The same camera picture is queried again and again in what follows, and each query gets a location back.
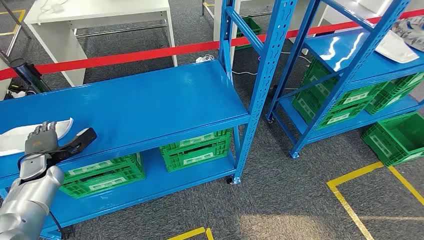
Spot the open green plastic crate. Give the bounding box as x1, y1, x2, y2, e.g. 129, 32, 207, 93
361, 110, 424, 168

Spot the white curved plastic part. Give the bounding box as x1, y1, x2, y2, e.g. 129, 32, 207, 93
374, 30, 420, 64
0, 117, 74, 158

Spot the white desk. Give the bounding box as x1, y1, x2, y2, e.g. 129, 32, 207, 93
288, 0, 424, 56
23, 0, 178, 88

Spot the grey plastic wheel hubcap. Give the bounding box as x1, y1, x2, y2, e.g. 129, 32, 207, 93
390, 15, 424, 52

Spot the white table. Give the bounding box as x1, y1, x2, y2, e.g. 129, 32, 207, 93
213, 0, 241, 68

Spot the yellow floor tape square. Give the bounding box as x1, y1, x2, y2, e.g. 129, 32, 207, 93
0, 9, 27, 37
167, 226, 216, 240
326, 161, 424, 240

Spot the steel frame bar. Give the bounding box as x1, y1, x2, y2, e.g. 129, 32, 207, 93
0, 0, 33, 58

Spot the blue metal shelf rack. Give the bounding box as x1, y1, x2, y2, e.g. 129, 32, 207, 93
266, 0, 424, 160
0, 0, 298, 240

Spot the red barrier belt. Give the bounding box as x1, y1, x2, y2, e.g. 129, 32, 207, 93
0, 8, 424, 82

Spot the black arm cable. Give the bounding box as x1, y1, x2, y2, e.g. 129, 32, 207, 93
17, 150, 72, 240

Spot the white cable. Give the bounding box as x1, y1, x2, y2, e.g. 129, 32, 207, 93
231, 49, 312, 77

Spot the black barrier post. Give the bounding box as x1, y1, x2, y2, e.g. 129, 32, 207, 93
9, 57, 52, 95

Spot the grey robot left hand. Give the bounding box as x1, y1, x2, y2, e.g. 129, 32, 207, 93
24, 121, 61, 156

